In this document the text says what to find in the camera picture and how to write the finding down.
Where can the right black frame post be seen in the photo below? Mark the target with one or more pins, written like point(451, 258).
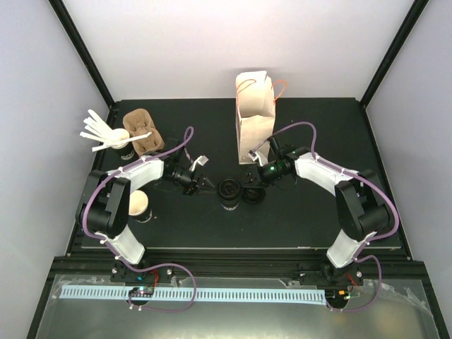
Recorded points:
point(406, 27)

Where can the white plastic stirrers bundle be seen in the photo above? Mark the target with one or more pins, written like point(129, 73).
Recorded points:
point(96, 129)

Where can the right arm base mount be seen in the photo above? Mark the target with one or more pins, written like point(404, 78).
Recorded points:
point(323, 273)

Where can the black aluminium front rail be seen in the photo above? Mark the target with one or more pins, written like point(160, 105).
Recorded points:
point(222, 265)

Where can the cream bear-print paper bag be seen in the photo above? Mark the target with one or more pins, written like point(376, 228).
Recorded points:
point(256, 96)

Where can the left black frame post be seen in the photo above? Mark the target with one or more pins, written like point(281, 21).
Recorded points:
point(77, 41)

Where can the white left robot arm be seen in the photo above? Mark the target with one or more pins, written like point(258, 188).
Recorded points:
point(103, 210)

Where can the black frame post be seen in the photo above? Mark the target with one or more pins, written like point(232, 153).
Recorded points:
point(406, 27)
point(77, 41)

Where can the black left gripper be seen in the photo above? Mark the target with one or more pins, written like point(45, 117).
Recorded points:
point(195, 179)

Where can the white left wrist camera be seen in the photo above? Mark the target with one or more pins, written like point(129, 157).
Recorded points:
point(198, 162)

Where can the stacked brown pulp cup carriers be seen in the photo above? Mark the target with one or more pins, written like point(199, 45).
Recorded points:
point(139, 123)

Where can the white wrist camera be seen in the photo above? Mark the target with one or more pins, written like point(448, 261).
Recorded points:
point(198, 162)
point(256, 157)

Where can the black paper coffee cup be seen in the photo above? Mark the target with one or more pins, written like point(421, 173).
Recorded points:
point(139, 207)
point(230, 205)

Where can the light blue slotted cable duct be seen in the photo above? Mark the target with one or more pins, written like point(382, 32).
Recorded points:
point(200, 294)

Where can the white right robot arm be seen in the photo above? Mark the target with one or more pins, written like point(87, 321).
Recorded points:
point(365, 213)

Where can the black plastic cup lid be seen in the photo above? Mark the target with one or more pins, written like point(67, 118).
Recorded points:
point(229, 189)
point(254, 195)

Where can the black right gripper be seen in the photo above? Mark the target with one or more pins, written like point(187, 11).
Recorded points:
point(256, 180)

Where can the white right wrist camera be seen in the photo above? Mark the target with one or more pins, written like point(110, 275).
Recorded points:
point(256, 157)

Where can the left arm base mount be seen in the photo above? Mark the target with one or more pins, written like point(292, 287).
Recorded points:
point(120, 273)

